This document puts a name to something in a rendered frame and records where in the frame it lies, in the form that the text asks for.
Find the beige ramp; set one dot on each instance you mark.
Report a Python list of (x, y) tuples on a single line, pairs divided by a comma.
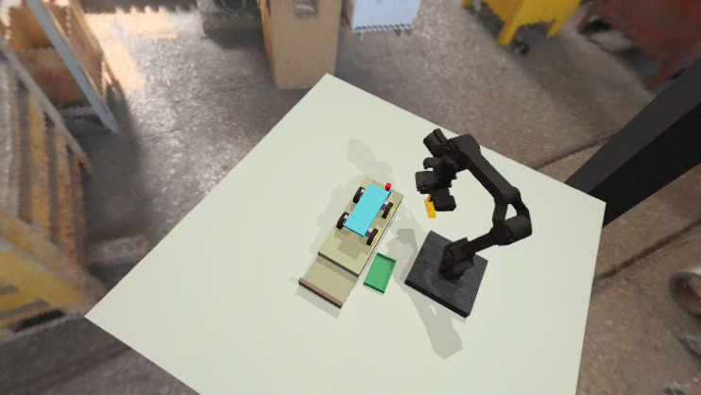
[(342, 257)]

